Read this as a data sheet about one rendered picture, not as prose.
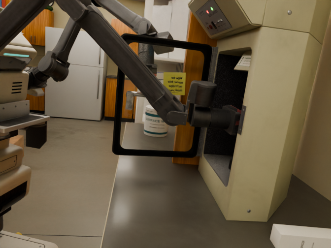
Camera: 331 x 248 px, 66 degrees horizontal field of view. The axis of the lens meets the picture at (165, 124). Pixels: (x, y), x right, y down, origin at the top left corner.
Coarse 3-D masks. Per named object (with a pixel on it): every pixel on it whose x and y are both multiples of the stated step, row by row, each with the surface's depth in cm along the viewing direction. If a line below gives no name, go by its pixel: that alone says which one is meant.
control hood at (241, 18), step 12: (192, 0) 75; (204, 0) 67; (216, 0) 61; (228, 0) 56; (240, 0) 53; (252, 0) 53; (264, 0) 53; (192, 12) 82; (228, 12) 60; (240, 12) 54; (252, 12) 54; (240, 24) 58; (252, 24) 54; (216, 36) 79
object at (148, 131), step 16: (144, 48) 80; (160, 48) 81; (176, 48) 82; (160, 64) 83; (176, 64) 84; (192, 64) 85; (128, 80) 82; (160, 80) 84; (176, 80) 85; (192, 80) 86; (144, 96) 84; (176, 96) 86; (128, 112) 84; (144, 112) 85; (128, 128) 86; (144, 128) 87; (160, 128) 88; (176, 128) 89; (192, 128) 90; (128, 144) 87; (144, 144) 88; (160, 144) 89; (176, 144) 90
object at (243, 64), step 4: (244, 52) 71; (248, 52) 68; (244, 56) 69; (248, 56) 67; (240, 60) 70; (244, 60) 68; (248, 60) 67; (236, 64) 72; (240, 64) 69; (244, 64) 67; (248, 64) 66; (236, 68) 70; (240, 68) 68; (244, 68) 67; (248, 68) 66
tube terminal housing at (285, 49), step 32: (288, 0) 54; (320, 0) 57; (256, 32) 57; (288, 32) 55; (320, 32) 65; (256, 64) 56; (288, 64) 57; (256, 96) 58; (288, 96) 59; (256, 128) 60; (288, 128) 61; (256, 160) 62; (288, 160) 70; (224, 192) 68; (256, 192) 64
